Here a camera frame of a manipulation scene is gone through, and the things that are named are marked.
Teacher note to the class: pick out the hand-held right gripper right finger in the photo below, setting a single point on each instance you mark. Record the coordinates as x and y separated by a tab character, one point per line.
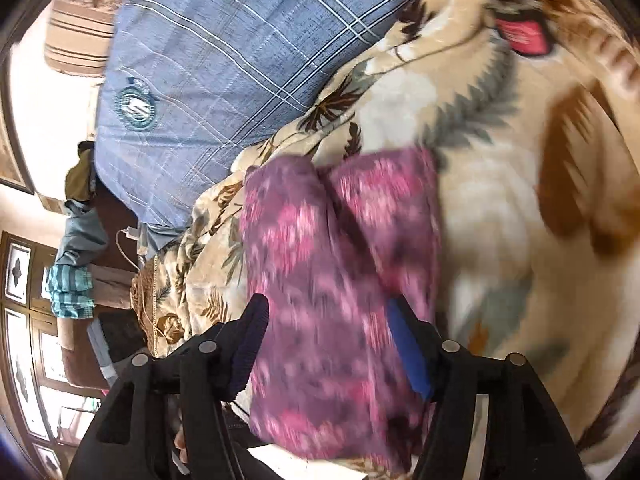
411	352

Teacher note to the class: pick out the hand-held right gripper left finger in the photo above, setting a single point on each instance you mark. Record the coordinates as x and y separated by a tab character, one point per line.
248	347

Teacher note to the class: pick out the purple floral garment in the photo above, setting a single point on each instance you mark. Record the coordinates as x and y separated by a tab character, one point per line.
320	270

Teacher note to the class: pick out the white charger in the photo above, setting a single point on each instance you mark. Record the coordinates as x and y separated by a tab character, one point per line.
135	233

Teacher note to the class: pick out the beige printed blanket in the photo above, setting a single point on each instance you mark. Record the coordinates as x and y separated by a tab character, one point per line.
500	210

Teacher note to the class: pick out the brown upholstered furniture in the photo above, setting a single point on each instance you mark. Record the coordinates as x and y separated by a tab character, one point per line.
80	355

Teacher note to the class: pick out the teal checked cloth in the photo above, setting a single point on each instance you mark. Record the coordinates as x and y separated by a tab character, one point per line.
70	292

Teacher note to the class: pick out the grey blue cloth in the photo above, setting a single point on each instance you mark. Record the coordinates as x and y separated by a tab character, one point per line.
82	237

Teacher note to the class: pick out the wooden door with glass panels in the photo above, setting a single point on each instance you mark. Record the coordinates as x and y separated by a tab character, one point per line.
25	340

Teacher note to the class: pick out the olive cloth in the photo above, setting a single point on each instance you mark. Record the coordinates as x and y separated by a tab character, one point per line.
81	175

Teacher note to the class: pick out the blue plaid cloth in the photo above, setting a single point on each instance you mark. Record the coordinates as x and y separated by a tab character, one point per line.
225	60

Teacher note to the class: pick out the striped brown curtain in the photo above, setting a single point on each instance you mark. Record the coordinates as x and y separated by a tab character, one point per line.
80	15

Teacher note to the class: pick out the framed wall picture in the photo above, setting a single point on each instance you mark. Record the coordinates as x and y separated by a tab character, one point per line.
12	170

